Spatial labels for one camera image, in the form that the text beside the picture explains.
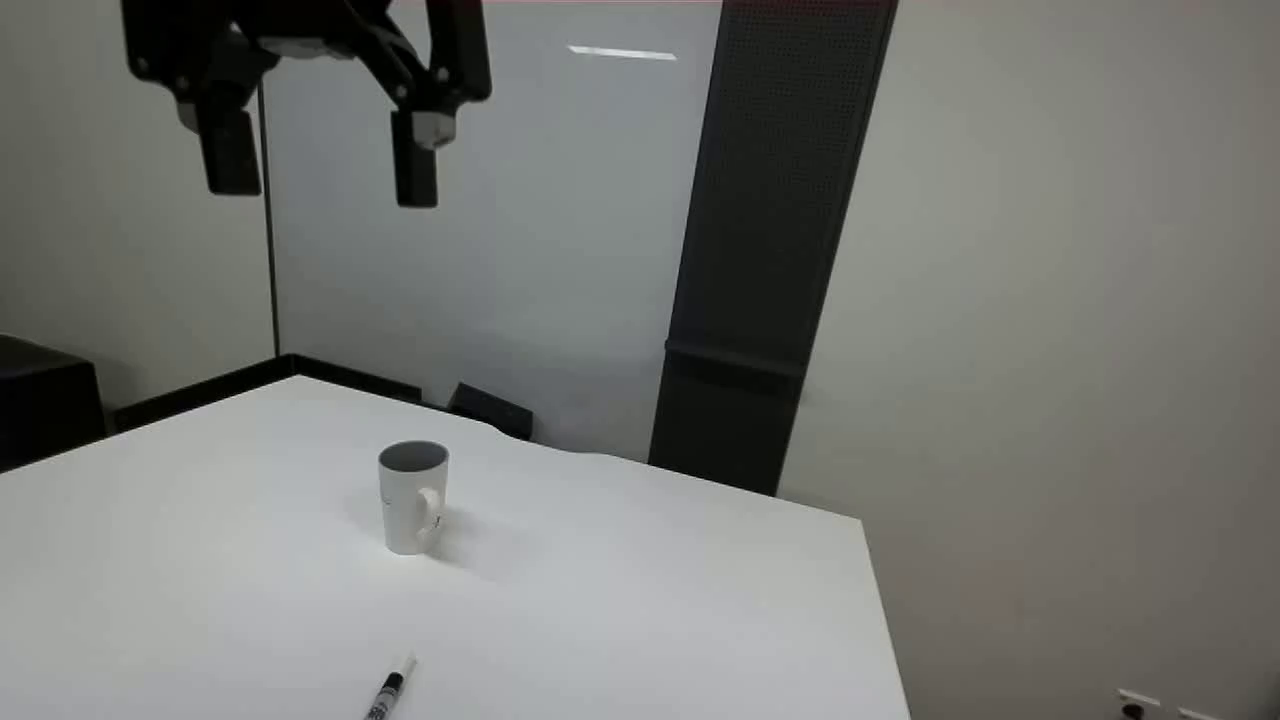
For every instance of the black perforated wall panel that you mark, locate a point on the black perforated wall panel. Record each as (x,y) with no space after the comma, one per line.
(764,240)

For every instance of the black box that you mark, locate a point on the black box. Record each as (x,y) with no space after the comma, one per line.
(46,402)

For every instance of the black marker pen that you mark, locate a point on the black marker pen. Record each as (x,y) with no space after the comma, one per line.
(389,694)

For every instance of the small black angled object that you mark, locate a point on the small black angled object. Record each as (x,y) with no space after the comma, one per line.
(491,409)

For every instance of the glossy white wall board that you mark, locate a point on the glossy white wall board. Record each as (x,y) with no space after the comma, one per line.
(533,227)

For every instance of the white ceramic mug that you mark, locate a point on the white ceramic mug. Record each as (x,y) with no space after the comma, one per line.
(406,505)

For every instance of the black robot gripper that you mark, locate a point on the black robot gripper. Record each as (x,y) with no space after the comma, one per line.
(308,24)

